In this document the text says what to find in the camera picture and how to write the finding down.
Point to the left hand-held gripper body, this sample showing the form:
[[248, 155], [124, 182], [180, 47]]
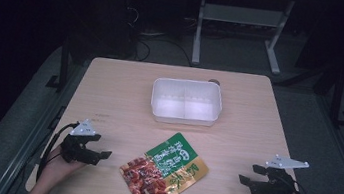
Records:
[[77, 145]]

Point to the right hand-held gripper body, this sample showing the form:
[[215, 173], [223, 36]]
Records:
[[278, 181]]

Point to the green and red food pouch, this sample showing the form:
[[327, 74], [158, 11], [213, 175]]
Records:
[[163, 173]]

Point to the white plastic container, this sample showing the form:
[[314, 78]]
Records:
[[186, 101]]

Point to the person's left hand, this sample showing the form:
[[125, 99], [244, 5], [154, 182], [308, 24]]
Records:
[[56, 171]]

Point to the small dark round object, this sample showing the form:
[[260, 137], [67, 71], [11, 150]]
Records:
[[214, 81]]

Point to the white metal desk frame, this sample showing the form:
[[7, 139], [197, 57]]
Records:
[[202, 30]]

